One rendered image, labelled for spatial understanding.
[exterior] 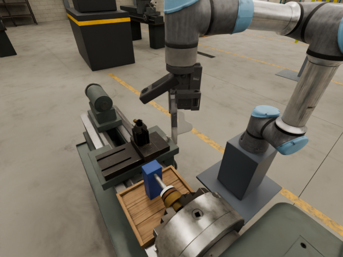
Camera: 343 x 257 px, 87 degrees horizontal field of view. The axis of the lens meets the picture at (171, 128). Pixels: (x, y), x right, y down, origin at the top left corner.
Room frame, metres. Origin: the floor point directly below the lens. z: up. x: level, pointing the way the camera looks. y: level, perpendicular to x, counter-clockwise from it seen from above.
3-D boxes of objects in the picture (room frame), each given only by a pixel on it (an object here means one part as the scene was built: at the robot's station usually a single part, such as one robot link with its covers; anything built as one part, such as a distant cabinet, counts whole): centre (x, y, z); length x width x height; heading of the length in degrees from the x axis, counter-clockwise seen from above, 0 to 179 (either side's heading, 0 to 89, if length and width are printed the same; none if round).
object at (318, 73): (0.59, -0.49, 1.47); 0.15 x 0.12 x 0.55; 18
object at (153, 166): (0.55, 0.10, 1.00); 0.08 x 0.06 x 0.23; 124
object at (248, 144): (0.72, -0.45, 1.15); 0.15 x 0.15 x 0.10
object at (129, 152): (0.79, 0.24, 0.95); 0.43 x 0.18 x 0.04; 124
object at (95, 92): (1.26, 0.57, 1.01); 0.30 x 0.20 x 0.29; 34
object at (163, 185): (0.48, 0.05, 1.08); 0.13 x 0.07 x 0.07; 34
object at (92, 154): (0.84, 0.25, 0.89); 0.53 x 0.30 x 0.06; 124
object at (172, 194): (0.39, -0.01, 1.08); 0.09 x 0.09 x 0.09; 34
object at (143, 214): (0.51, 0.07, 0.88); 0.36 x 0.30 x 0.04; 124
